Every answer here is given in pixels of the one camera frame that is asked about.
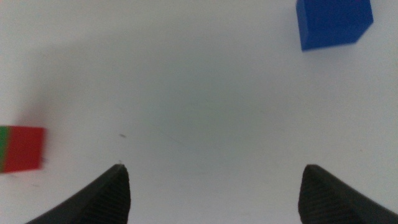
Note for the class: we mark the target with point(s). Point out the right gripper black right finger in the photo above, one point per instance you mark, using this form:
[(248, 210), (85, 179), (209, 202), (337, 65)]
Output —
[(329, 202)]

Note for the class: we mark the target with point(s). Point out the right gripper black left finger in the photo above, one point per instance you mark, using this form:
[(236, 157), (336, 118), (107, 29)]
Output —
[(101, 199)]

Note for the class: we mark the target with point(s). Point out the red cube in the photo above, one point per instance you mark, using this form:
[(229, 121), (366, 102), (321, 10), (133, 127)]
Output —
[(26, 149)]

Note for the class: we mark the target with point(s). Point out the green cube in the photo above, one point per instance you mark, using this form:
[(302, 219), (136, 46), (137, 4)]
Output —
[(3, 146)]

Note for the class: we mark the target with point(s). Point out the blue cube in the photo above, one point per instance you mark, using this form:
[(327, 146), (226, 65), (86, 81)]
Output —
[(332, 23)]

